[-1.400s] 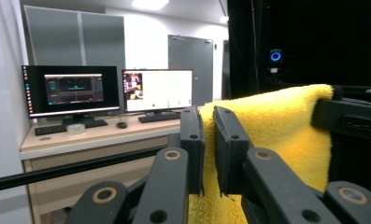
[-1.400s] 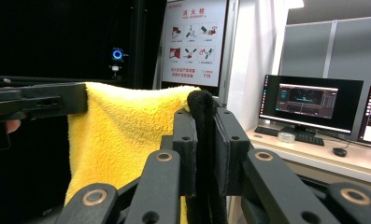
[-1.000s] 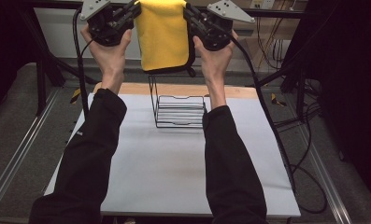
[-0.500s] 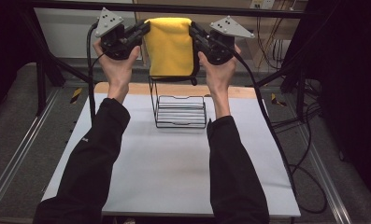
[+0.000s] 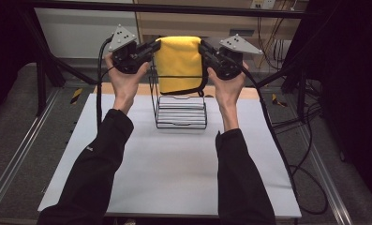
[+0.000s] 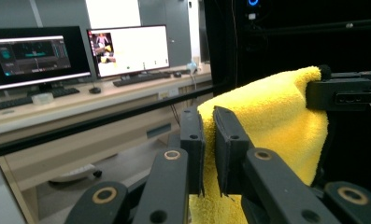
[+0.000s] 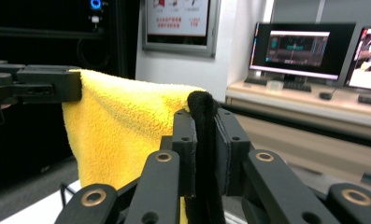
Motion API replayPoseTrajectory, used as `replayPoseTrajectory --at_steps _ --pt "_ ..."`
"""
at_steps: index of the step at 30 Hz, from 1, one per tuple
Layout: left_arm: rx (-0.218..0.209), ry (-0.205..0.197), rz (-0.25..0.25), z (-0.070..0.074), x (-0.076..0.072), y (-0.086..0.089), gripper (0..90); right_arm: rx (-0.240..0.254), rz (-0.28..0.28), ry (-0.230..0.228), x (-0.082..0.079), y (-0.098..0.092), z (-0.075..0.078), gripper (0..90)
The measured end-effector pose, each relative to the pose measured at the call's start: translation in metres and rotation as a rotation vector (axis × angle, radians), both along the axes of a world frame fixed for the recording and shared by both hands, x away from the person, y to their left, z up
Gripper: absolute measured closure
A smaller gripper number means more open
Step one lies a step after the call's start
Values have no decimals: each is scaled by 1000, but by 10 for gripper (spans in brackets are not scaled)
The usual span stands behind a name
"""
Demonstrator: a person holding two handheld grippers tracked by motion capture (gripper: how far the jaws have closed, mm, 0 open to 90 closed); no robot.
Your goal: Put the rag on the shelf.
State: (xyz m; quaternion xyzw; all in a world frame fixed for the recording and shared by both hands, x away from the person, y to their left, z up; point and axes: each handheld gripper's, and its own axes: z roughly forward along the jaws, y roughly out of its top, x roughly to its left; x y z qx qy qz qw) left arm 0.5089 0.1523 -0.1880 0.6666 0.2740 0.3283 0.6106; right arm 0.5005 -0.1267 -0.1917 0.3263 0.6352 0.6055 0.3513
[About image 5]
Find right hand-held gripper cable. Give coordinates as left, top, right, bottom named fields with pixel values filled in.
left=236, top=59, right=330, bottom=217

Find hand-held gripper cable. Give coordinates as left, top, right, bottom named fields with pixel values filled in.
left=95, top=35, right=114, bottom=134
left=236, top=59, right=330, bottom=217

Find yellow black tape strip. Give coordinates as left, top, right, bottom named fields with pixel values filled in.
left=270, top=93, right=288, bottom=108
left=69, top=87, right=84, bottom=105

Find white power strip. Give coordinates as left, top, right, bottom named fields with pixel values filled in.
left=250, top=0, right=277, bottom=10

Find yellow towel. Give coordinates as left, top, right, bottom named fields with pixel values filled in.
left=154, top=35, right=209, bottom=97

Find white cabinet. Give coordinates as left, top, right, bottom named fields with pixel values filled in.
left=35, top=7, right=143, bottom=61

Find aluminium floor rail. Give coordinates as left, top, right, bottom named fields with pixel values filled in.
left=298, top=124, right=354, bottom=225
left=0, top=88, right=62, bottom=214

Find left hand-held gripper cable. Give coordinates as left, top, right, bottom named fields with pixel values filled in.
left=95, top=35, right=114, bottom=134

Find person's right hand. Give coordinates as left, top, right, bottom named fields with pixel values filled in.
left=206, top=60, right=250, bottom=109

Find black floor cables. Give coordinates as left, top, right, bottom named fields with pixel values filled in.
left=272, top=78, right=324, bottom=167

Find black metal frame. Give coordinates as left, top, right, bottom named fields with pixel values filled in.
left=17, top=0, right=320, bottom=124

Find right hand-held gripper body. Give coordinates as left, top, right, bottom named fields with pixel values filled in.
left=209, top=33, right=265, bottom=81

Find person's left hand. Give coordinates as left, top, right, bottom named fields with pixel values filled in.
left=104, top=51, right=151, bottom=115

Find black wire rack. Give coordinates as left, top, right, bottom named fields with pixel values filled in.
left=148, top=64, right=209, bottom=130

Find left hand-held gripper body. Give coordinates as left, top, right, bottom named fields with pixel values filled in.
left=107, top=23, right=152, bottom=75

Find black curtain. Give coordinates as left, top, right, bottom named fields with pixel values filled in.
left=0, top=0, right=36, bottom=111
left=308, top=0, right=372, bottom=214

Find hanging desk cables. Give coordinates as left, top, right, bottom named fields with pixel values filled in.
left=256, top=15, right=287, bottom=71

